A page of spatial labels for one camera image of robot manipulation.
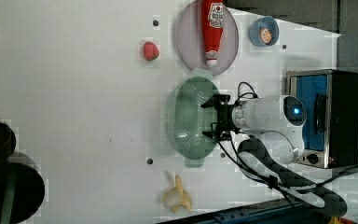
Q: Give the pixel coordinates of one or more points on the orange slice toy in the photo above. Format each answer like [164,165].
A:
[265,35]

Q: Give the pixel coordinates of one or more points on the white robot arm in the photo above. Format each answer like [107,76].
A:
[274,128]

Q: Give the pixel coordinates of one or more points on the black round camera stand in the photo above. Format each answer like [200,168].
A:
[22,188]

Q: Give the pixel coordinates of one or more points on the grey round plate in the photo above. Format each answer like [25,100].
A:
[189,40]

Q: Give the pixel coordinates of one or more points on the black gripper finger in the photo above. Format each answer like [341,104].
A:
[210,135]
[212,102]

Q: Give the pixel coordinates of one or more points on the black toaster oven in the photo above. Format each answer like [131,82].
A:
[330,133]

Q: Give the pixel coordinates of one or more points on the green plastic strainer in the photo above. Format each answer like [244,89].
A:
[187,120]

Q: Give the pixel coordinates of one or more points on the peeled toy banana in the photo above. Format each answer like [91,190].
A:
[177,197]

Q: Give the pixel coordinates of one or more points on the blue bowl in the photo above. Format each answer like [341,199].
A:
[265,22]

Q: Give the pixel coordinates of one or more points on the red ketchup bottle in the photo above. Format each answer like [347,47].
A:
[212,25]

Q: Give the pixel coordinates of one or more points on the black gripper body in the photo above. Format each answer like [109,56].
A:
[225,124]

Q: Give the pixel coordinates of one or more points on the red toy strawberry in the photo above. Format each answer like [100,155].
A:
[150,51]

